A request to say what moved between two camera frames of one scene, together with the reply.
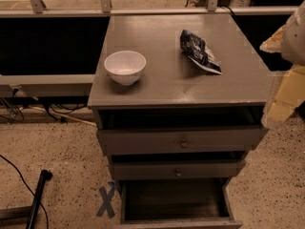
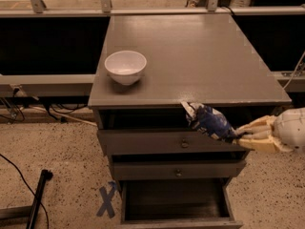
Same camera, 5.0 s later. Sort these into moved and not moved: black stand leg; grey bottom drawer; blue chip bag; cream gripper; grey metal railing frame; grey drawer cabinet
Moved: cream gripper; blue chip bag
Not moved: grey drawer cabinet; grey bottom drawer; grey metal railing frame; black stand leg
